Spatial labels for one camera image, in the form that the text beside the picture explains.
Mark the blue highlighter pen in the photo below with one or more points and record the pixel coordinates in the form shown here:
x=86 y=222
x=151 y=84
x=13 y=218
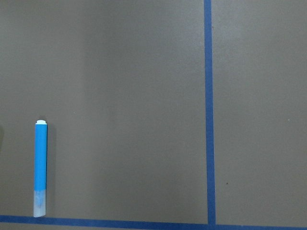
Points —
x=40 y=169

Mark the blue tape grid lines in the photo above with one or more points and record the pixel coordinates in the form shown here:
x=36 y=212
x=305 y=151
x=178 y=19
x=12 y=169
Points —
x=161 y=114

